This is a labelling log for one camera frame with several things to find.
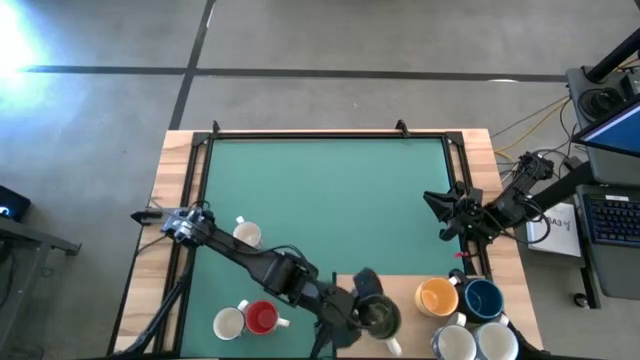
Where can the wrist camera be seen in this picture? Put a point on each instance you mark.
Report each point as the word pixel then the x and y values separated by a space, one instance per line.
pixel 467 192
pixel 368 283

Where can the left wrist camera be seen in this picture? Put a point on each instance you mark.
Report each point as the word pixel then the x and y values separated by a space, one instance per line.
pixel 368 283

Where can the black table frame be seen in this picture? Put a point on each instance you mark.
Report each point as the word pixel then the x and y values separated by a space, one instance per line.
pixel 325 135

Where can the laptop computer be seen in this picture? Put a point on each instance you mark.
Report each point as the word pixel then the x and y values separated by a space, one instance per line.
pixel 615 270

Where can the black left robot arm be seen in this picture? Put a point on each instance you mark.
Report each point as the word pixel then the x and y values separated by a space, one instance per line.
pixel 235 247

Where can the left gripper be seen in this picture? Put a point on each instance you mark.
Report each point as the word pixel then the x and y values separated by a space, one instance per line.
pixel 337 305

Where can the olive green mug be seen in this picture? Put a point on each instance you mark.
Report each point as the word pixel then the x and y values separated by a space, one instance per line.
pixel 385 320

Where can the white mug dark blue rim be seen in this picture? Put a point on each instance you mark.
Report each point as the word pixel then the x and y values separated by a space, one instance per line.
pixel 229 324

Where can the white paper sheet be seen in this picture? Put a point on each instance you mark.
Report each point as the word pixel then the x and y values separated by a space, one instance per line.
pixel 555 232

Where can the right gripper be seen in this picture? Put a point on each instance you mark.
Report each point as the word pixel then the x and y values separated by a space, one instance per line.
pixel 470 220

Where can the black cart wheel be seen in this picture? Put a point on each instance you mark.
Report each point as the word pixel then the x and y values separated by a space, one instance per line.
pixel 580 300

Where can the green table mat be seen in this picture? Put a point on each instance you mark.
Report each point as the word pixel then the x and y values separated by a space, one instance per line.
pixel 325 200

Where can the white mug grey geometric pattern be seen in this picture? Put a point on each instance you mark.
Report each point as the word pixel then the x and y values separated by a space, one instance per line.
pixel 496 342

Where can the black keyboard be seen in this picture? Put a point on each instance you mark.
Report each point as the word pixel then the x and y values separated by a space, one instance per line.
pixel 612 220

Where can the monitor with blue screen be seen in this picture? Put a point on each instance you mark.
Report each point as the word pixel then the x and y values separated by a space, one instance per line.
pixel 615 132

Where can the white mug blue flower print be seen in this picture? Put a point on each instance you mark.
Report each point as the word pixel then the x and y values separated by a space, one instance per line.
pixel 454 344

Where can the black mug blue interior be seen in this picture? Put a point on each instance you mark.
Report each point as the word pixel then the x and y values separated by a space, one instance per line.
pixel 481 300

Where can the grey bench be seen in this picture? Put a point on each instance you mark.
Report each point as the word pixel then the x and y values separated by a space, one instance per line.
pixel 30 250

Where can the black device with light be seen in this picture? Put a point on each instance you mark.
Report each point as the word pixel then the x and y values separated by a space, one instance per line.
pixel 12 205

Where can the black diagonal strut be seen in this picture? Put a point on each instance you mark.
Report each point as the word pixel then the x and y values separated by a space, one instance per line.
pixel 160 310

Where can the black pole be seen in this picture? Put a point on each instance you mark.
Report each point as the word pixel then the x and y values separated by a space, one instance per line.
pixel 615 55

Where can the black clamp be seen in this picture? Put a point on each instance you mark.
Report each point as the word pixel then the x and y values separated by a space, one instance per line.
pixel 216 126
pixel 401 126
pixel 147 216

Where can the red white lattice mug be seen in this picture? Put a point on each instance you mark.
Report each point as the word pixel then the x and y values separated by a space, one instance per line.
pixel 262 317

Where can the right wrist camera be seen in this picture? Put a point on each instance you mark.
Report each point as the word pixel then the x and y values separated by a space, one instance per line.
pixel 467 192

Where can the yellow ceramic mug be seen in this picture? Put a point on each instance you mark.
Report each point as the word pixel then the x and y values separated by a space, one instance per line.
pixel 436 297

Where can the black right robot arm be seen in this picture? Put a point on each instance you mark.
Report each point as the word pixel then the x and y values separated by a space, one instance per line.
pixel 515 202

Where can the red tag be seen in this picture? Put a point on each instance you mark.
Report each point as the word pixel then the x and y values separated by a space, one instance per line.
pixel 460 255

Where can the white mug with text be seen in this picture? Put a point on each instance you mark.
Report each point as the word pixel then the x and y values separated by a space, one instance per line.
pixel 248 234

